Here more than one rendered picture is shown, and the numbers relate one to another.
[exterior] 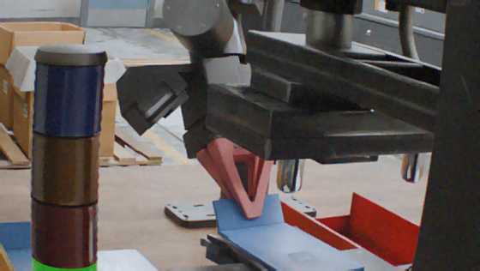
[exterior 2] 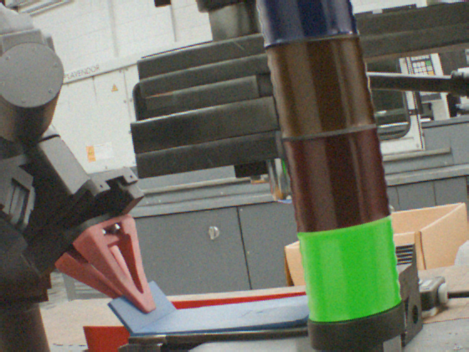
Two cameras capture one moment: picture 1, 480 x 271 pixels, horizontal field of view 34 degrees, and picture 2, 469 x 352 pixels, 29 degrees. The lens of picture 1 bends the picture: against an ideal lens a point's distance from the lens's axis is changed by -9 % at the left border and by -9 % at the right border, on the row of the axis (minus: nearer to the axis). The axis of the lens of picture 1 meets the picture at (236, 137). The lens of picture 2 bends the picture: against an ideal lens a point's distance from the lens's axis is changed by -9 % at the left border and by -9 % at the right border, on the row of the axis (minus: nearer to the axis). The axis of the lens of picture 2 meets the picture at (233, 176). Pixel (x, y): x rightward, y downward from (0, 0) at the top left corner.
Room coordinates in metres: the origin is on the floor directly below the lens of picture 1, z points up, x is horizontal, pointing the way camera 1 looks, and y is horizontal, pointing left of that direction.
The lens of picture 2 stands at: (0.12, 0.33, 1.13)
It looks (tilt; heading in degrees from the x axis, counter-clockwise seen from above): 3 degrees down; 325
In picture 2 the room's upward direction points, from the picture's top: 10 degrees counter-clockwise
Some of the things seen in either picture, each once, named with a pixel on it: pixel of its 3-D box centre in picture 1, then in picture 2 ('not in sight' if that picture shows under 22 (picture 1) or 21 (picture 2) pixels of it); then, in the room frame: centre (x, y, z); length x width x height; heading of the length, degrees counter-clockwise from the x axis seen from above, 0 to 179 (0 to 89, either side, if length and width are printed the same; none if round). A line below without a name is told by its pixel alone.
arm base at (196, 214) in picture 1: (244, 186); (20, 339); (1.08, -0.02, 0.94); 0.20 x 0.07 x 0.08; 118
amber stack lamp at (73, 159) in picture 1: (64, 162); (322, 86); (0.40, 0.09, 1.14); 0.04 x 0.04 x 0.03
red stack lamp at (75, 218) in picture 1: (63, 226); (338, 178); (0.40, 0.09, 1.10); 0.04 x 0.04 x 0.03
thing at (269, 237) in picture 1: (285, 234); (220, 302); (0.71, -0.05, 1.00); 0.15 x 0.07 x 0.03; 29
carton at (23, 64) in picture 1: (63, 99); not in sight; (4.27, 0.93, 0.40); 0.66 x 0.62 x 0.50; 26
